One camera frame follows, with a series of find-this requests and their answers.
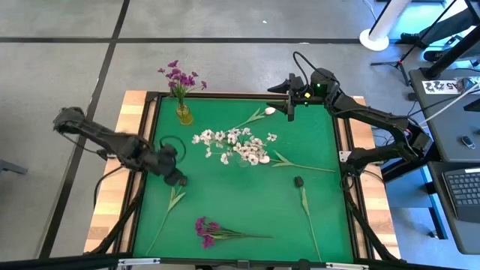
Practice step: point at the black key fob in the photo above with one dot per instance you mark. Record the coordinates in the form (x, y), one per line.
(467, 141)

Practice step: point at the white pole with round base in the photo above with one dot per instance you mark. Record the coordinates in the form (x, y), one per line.
(373, 40)

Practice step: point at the thick black post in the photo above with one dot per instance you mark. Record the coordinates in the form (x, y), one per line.
(450, 56)

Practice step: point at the black tripod stand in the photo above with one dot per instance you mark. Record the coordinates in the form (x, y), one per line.
(400, 62)

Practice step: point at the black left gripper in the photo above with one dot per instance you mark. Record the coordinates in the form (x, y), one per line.
(165, 159)

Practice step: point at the yellow glass vase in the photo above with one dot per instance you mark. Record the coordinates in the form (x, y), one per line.
(185, 118)

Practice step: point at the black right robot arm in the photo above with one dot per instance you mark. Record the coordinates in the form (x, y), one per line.
(375, 118)

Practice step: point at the purple flower bunch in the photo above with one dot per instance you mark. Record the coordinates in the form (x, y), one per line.
(204, 228)
(182, 80)

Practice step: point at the pink artificial tulip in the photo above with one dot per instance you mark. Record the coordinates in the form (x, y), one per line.
(264, 159)
(270, 110)

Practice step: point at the black artificial tulip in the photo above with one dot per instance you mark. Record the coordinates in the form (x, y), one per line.
(299, 182)
(183, 182)

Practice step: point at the white flower bunch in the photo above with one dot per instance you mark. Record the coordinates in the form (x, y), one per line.
(206, 135)
(255, 144)

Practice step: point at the dark laptop keyboard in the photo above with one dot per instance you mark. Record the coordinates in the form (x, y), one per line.
(465, 187)

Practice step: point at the silver metal bracket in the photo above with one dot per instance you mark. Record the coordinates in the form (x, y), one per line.
(138, 261)
(347, 266)

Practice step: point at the clear glass vase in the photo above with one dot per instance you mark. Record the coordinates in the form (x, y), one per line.
(243, 164)

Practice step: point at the blue metal desk frame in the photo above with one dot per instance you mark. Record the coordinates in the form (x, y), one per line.
(435, 210)

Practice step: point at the dark grey desk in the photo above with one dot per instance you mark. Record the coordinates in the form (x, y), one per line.
(468, 236)

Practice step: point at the person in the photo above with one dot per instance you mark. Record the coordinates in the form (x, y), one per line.
(442, 28)

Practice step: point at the black table frame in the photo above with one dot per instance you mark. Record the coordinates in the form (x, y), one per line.
(195, 261)

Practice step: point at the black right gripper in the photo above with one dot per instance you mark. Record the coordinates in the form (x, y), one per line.
(300, 92)

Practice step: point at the white printed label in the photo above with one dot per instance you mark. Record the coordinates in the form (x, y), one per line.
(440, 86)

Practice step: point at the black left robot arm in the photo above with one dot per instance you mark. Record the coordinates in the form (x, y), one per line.
(112, 142)

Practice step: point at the green table mat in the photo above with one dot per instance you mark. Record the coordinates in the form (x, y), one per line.
(270, 210)

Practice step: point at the grey metal foot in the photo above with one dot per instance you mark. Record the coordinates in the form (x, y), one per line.
(13, 167)

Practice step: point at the black desk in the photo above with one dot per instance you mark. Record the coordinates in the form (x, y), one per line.
(442, 131)

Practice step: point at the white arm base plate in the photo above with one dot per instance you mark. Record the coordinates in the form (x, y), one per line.
(344, 156)

